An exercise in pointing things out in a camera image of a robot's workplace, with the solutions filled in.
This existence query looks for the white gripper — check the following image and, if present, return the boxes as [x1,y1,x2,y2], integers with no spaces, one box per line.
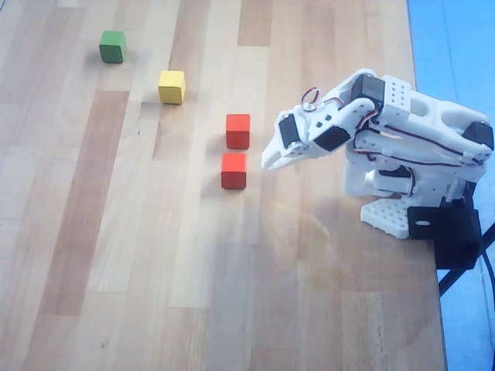
[261,103,352,172]

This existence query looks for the red wooden cube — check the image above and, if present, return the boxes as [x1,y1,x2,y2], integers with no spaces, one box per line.
[225,113,251,150]
[220,152,248,190]

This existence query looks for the yellow wooden cube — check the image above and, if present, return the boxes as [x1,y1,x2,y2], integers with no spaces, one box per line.
[157,70,186,105]

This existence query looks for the green wooden cube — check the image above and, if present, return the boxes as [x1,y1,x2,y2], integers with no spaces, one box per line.
[98,30,128,64]

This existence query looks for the black table clamp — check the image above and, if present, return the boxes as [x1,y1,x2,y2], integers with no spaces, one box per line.
[406,181,485,271]

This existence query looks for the black cable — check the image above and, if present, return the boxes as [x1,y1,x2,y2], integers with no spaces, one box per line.
[478,231,495,371]

